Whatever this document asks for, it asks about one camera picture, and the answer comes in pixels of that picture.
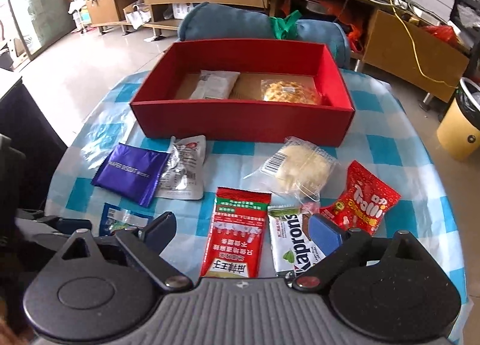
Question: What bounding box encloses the blue coconut snack packet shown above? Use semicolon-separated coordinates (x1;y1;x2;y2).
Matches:
98;203;153;236

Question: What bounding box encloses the silver foil snack pouch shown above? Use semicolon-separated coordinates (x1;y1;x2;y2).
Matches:
154;135;207;201

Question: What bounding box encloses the round cake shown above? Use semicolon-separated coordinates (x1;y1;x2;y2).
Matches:
245;136;338;203

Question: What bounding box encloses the waffle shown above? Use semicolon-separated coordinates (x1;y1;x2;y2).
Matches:
261;79;321;105

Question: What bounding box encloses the white silver snack packet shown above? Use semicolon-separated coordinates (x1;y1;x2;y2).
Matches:
190;70;240;100

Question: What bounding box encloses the white green Kaprons packet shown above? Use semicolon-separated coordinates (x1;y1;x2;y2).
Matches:
268;205;326;278

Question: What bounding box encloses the red Trolli candy packet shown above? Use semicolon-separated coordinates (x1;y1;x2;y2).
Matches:
320;161;401;235

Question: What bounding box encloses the purple wafer biscuit packet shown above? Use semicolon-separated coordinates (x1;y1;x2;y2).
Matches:
91;144;170;207

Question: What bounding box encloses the red white snack packet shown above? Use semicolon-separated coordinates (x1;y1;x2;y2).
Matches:
200;188;271;278

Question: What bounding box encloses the blue checkered tablecloth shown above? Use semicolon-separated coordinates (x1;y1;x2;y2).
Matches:
46;70;473;344

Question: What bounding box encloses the black sofa edge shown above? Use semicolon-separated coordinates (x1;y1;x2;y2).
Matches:
1;69;67;210

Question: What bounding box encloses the yellow trash bin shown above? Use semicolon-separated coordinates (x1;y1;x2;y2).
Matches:
436;77;479;161

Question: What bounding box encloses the red cardboard box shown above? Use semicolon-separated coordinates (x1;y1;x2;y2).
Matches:
130;39;356;147

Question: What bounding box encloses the wooden TV cabinet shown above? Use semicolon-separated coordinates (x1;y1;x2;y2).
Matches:
86;0;468;102

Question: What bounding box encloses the blue rolled blanket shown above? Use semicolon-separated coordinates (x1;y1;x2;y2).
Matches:
177;2;351;68

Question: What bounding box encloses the orange plastic bag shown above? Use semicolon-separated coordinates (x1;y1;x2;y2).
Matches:
277;0;373;54

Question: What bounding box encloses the green ribbon strap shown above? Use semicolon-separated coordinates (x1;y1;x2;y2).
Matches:
268;10;304;41

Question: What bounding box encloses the yellow cable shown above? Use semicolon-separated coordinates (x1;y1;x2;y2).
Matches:
329;0;461;90

